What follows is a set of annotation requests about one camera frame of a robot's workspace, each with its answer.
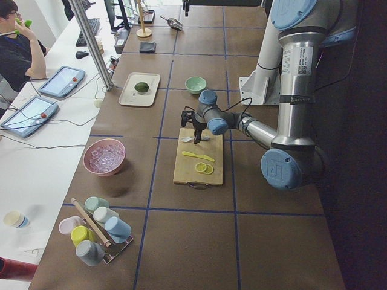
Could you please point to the green lime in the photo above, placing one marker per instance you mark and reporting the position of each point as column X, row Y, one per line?
column 141, row 87

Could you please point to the wooden mug tree stand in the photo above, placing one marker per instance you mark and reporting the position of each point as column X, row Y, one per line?
column 143, row 32

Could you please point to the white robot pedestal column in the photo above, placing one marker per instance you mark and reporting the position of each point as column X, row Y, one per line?
column 262, row 86

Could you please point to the black computer mouse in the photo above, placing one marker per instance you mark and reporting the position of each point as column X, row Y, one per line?
column 81, row 54

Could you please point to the white paper cup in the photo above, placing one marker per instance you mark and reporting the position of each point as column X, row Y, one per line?
column 15, row 219

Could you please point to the white plastic spoon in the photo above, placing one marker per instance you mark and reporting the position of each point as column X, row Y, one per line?
column 189, row 139

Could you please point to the yellow cup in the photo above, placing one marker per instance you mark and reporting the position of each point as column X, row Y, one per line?
column 81, row 233

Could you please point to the yellow plastic knife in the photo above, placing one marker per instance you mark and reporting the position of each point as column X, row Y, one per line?
column 202, row 157

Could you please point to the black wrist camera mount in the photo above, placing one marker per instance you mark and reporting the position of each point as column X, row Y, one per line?
column 187, row 117

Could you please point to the pink bowl with ice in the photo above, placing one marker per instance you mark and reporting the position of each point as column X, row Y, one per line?
column 105, row 157

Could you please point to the teach pendant tablet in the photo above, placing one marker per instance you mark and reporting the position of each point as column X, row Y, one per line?
column 62, row 82
column 26, row 120

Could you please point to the folded grey cloth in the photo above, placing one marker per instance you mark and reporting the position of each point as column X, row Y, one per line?
column 147, row 47

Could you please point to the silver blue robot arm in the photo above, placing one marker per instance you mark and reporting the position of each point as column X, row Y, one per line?
column 285, row 75

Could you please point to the yellow lemon slice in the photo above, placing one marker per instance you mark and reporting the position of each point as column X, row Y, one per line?
column 209, row 169
column 200, row 167

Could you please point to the wooden cutting board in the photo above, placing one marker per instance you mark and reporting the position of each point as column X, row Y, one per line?
column 184, row 171

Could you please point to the pink cup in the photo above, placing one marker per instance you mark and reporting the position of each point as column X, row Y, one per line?
column 67, row 225

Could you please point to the aluminium frame post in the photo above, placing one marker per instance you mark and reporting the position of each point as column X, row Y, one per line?
column 82, row 20

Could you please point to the light blue cup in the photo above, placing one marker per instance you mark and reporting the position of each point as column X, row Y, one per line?
column 118, row 229

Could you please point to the metal scoop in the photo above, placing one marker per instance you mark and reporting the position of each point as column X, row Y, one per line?
column 173, row 23

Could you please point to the beige plastic tray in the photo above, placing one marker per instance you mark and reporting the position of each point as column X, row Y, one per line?
column 130, row 97

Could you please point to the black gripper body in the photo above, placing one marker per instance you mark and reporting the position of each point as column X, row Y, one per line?
column 198, row 125

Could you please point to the black label box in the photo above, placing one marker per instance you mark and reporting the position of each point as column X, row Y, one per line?
column 120, row 40

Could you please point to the seated person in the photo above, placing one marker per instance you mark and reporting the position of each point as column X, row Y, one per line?
column 22, row 54

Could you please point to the mint green cup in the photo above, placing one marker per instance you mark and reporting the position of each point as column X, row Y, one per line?
column 93, row 203

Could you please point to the red fire extinguisher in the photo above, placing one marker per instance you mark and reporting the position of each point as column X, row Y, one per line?
column 17, row 270

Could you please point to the grey cup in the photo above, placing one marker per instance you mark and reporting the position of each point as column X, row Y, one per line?
column 90, row 252

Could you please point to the green bowl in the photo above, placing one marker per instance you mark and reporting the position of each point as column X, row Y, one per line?
column 195, row 84

